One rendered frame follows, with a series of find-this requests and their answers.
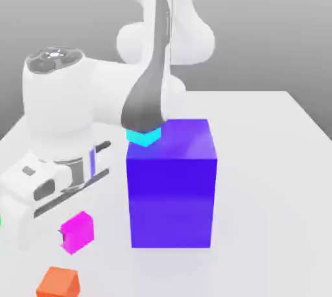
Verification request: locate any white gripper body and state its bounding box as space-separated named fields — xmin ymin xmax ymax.
xmin=17 ymin=165 xmax=113 ymax=250

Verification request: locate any small magenta cube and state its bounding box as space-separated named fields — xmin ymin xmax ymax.
xmin=58 ymin=210 xmax=95 ymax=255

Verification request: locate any small orange cube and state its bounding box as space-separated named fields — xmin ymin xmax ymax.
xmin=35 ymin=266 xmax=81 ymax=297

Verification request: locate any small cyan cube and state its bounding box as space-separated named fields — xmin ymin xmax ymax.
xmin=125 ymin=125 xmax=162 ymax=148

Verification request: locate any large blue box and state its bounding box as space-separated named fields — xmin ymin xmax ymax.
xmin=125 ymin=118 xmax=219 ymax=249

